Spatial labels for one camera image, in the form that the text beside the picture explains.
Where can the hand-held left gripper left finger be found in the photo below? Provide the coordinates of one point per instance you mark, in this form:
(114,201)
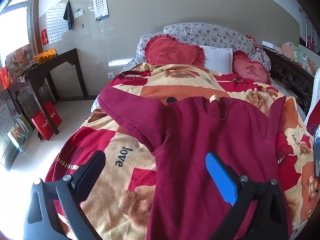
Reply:
(93,166)

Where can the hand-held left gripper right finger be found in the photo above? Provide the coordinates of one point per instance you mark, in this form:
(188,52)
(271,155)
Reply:
(221,177)

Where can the maroon sweater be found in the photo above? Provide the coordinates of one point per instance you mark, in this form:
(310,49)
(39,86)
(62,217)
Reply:
(195,130)

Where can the red printed cloth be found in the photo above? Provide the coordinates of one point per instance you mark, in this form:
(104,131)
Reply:
(313,120)

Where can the red orange printed blanket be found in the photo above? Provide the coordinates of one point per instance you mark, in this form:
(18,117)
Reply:
(125,135)

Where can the white cloth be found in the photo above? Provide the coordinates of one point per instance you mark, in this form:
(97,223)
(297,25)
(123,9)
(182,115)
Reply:
(314,90)

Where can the red gift bag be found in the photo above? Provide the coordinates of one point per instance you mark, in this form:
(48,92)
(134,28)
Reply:
(53,113)
(42,126)

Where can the carved dark wooden headboard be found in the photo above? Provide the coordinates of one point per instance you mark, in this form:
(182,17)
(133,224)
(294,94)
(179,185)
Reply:
(290,77)

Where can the green printed gift bag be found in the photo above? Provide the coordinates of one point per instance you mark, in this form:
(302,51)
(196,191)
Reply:
(20,132)

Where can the dark metal grille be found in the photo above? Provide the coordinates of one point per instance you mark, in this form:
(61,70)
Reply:
(6,130)

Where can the clutter of packets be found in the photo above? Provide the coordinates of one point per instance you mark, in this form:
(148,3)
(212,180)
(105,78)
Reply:
(300,55)

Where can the floral bed sheet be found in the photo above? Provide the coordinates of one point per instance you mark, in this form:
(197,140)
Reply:
(128,66)

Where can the small red heart pillow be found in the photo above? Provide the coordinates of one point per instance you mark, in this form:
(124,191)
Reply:
(250,70)

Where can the dark wooden side table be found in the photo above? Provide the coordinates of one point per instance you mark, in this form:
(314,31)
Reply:
(62,56)

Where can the dark patterned cloth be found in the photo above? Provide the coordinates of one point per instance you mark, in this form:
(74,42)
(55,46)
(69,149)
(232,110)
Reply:
(30,71)

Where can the white flat box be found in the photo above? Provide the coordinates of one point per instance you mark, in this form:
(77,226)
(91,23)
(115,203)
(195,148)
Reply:
(270,44)

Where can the white pillow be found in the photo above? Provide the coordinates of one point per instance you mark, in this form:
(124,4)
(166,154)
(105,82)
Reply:
(217,58)

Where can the metal rack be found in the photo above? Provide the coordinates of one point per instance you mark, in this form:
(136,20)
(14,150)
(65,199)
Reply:
(311,32)

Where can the orange plastic basket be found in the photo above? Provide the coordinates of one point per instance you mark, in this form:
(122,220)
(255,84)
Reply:
(45,56)

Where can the colourful gift boxes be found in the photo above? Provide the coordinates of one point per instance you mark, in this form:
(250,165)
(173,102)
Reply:
(18,60)

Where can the large red heart pillow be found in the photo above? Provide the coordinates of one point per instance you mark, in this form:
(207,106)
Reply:
(172,52)

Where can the floral bolster pillow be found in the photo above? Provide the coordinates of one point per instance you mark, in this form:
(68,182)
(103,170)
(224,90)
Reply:
(212,33)

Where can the dark hanging cloth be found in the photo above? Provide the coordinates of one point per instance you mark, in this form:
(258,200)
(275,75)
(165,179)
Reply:
(68,13)

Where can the eye chart poster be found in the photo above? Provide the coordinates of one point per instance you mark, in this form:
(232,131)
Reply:
(100,2)

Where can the red wall decoration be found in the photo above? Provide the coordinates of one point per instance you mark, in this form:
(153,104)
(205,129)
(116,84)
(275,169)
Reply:
(44,37)

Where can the white wall switch panel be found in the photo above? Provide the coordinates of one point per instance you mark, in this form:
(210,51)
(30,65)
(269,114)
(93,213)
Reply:
(79,13)

